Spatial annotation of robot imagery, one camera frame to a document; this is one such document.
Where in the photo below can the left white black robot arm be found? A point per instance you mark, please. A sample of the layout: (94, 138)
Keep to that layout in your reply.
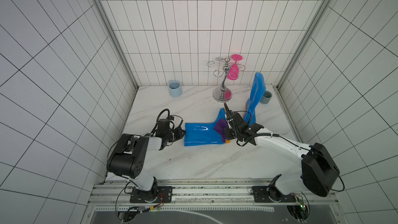
(128, 157)

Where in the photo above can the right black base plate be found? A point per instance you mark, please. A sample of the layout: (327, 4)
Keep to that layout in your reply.
(262, 194)

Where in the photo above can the chrome glass holder stand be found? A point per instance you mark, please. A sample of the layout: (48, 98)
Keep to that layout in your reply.
(222, 94)

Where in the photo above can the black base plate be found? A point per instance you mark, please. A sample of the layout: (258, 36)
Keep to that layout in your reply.
(150, 194)
(262, 194)

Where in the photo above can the purple cloth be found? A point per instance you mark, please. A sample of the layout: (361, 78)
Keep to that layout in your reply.
(220, 127)

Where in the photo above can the grey-teal cup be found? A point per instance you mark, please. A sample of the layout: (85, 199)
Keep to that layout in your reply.
(266, 97)

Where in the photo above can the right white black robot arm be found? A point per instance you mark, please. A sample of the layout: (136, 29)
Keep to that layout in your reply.
(316, 172)

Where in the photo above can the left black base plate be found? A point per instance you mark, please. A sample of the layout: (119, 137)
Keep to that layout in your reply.
(150, 194)

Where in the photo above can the pink wine glass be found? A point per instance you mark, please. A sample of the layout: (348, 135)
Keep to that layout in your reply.
(234, 67)

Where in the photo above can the blue rubber boot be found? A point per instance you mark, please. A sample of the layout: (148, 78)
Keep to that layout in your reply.
(257, 90)
(198, 134)

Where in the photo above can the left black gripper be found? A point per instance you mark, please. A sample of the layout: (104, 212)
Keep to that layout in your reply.
(178, 130)

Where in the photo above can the aluminium mounting rail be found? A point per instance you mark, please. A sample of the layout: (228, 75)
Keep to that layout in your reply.
(199, 195)

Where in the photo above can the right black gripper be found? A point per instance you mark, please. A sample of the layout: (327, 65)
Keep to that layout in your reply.
(231, 129)

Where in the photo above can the light blue mug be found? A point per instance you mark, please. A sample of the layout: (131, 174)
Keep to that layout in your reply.
(175, 89)

